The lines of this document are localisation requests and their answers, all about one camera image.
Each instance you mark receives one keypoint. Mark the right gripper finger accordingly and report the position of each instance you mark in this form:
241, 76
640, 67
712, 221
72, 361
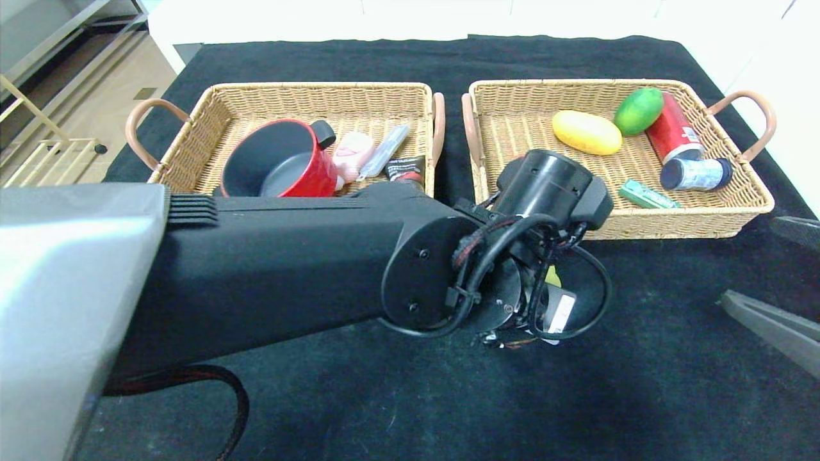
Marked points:
801, 230
781, 326

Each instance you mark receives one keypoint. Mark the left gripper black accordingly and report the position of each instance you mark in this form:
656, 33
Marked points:
562, 314

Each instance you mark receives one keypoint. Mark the yellow lemon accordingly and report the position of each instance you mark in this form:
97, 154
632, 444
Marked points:
552, 276

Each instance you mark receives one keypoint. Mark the yellow mango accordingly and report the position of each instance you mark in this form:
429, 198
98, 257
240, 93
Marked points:
586, 131

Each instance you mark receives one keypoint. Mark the clear plastic razor case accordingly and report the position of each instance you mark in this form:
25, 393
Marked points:
384, 150

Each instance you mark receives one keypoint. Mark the red pot black interior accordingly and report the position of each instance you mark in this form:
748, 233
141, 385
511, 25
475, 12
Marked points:
307, 166

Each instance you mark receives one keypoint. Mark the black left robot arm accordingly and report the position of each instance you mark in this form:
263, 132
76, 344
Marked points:
256, 275

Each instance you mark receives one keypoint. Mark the rectangular wicker basket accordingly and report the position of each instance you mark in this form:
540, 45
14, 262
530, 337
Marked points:
256, 102
512, 115

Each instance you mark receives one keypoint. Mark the green chewing gum pack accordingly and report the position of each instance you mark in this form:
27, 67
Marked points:
647, 195

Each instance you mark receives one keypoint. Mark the red drink can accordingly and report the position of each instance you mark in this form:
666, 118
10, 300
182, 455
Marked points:
669, 130

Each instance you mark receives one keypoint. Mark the green oval fruit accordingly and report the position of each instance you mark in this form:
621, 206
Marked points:
637, 112

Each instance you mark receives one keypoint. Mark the black cosmetic tube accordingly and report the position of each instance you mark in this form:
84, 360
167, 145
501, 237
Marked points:
407, 168

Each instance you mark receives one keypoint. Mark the pink lotion bottle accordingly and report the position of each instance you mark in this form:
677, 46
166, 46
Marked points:
352, 153

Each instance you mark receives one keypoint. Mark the black tablecloth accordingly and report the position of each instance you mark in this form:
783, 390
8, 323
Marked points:
410, 61

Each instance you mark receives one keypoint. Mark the yellow wooden rack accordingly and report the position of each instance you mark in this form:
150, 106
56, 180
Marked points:
45, 160

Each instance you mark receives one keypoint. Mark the grey metal shelf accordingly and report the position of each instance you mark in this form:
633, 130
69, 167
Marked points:
57, 38

